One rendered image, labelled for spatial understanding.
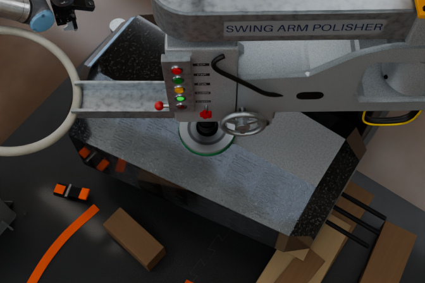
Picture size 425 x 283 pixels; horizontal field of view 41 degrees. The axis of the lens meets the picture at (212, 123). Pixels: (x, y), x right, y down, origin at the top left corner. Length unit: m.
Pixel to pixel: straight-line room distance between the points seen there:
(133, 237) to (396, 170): 1.40
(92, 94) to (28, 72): 1.48
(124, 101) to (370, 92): 0.83
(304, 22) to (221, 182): 0.98
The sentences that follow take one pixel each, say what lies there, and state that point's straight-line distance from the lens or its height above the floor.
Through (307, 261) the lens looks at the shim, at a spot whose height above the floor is 0.22.
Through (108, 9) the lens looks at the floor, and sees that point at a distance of 3.63.
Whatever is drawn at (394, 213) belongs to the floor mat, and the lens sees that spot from 3.03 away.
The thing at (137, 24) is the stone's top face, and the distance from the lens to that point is 2.50.
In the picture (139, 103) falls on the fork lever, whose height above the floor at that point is 1.06.
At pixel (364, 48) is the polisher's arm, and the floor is 1.49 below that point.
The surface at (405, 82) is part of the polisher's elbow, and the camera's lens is 1.81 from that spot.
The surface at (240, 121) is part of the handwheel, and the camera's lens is 1.77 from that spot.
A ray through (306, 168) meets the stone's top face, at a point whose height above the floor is 0.80.
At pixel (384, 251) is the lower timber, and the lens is 2.87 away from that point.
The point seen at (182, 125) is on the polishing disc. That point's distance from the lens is 2.15.
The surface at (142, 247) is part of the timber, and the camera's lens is 2.75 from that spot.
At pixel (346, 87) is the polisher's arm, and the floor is 1.30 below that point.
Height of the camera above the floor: 2.76
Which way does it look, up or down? 62 degrees down
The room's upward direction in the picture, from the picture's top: 2 degrees counter-clockwise
